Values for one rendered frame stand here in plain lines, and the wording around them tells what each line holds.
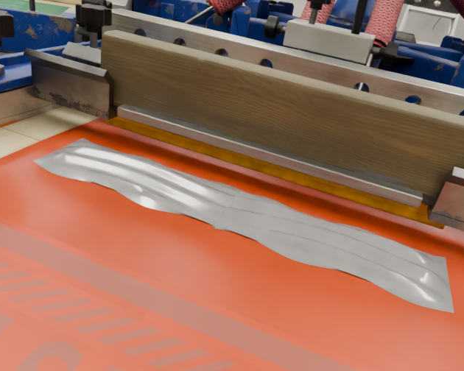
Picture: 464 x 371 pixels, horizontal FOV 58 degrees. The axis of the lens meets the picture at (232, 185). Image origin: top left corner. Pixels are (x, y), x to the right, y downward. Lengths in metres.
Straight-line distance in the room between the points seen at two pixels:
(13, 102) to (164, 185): 0.20
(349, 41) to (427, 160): 0.31
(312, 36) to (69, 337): 0.53
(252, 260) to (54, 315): 0.14
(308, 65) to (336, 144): 0.24
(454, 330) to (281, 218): 0.14
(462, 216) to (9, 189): 0.36
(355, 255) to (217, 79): 0.20
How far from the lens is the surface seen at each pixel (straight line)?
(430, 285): 0.35
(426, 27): 4.51
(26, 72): 0.51
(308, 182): 0.41
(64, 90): 0.48
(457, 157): 0.38
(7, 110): 0.49
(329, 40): 0.65
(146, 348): 0.24
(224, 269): 0.29
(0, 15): 0.48
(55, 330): 0.25
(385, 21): 0.85
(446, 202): 0.38
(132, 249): 0.30
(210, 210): 0.34
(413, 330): 0.30
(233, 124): 0.40
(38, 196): 0.36
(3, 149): 0.44
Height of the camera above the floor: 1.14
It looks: 28 degrees down
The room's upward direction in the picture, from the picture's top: 11 degrees clockwise
